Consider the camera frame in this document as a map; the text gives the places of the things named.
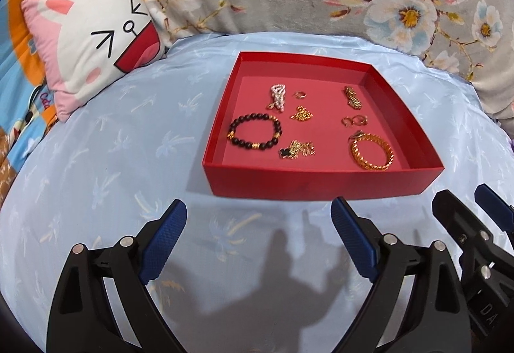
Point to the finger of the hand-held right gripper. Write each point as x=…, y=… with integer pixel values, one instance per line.
x=492, y=202
x=453, y=212

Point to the gold hoop earring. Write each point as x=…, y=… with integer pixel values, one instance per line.
x=344, y=120

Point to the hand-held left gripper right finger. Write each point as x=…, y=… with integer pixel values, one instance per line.
x=353, y=240

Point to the red cardboard box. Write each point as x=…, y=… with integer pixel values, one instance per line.
x=321, y=186

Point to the pink white cat face pillow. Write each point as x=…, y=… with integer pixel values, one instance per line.
x=80, y=55

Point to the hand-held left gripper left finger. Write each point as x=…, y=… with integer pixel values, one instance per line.
x=164, y=244

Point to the colourful cartoon print sheet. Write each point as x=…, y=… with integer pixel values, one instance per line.
x=16, y=75

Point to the light blue palm print sheet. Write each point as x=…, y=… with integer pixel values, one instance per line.
x=120, y=156

